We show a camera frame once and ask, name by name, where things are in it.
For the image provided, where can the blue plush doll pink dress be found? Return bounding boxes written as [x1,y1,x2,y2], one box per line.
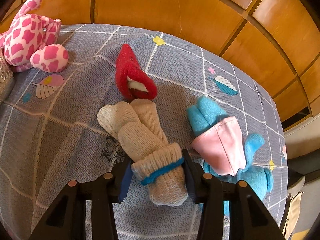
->
[187,96,273,200]

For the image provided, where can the red sock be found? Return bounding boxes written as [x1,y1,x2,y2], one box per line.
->
[115,44,157,101]

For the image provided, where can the grey checked bed sheet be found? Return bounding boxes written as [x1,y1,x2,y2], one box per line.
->
[1,24,287,239]

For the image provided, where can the ornate silver tissue box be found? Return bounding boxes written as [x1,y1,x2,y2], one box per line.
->
[0,50,15,102]

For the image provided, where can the pink white giraffe plush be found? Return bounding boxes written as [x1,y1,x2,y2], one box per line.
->
[1,0,69,73]

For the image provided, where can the wooden wardrobe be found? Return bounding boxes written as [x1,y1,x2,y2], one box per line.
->
[1,0,319,121]

